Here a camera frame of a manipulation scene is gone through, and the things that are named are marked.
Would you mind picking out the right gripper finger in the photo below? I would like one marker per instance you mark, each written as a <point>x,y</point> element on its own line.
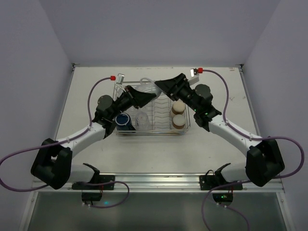
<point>175,95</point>
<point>167,86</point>

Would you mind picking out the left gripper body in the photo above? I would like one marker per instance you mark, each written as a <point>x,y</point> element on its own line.
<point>131,96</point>

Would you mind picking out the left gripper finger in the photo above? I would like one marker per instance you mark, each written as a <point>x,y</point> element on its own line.
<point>134,87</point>
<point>140,99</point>

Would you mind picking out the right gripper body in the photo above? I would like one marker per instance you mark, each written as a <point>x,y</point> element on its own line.
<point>178,87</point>

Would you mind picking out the clear glass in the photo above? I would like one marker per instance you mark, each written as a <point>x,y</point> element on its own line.
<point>142,121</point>

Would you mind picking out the dark blue ceramic cup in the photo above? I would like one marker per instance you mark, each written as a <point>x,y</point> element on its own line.
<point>123,122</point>

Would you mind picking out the light blue footed cup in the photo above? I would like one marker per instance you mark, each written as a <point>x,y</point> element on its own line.
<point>148,86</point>

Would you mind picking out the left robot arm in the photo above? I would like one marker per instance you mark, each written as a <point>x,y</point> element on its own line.
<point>53,163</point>

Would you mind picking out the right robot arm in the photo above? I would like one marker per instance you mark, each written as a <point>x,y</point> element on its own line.
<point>263,157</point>

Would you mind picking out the cream brown cup rear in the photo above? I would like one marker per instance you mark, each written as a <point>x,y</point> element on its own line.
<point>177,108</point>

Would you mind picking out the cream brown cup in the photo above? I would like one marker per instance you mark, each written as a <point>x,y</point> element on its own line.
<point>178,122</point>
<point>177,108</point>

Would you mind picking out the cream brown cup front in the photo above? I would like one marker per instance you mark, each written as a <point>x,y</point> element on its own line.
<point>178,122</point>

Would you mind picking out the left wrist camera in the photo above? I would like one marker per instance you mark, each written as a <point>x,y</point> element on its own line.
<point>120,78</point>

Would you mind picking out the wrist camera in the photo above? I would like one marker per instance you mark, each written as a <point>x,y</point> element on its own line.
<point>194,76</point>
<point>120,78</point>

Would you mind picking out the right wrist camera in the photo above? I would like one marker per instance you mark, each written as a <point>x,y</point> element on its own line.
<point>194,76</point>

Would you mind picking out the wire dish rack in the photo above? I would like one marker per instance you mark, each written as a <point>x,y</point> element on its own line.
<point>158,111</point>

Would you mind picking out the aluminium mounting rail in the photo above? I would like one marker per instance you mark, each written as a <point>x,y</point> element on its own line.
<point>181,182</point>

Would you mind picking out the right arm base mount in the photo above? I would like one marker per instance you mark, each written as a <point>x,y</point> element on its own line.
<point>212,179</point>

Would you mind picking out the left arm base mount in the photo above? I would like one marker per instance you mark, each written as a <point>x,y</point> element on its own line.
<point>92,183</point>

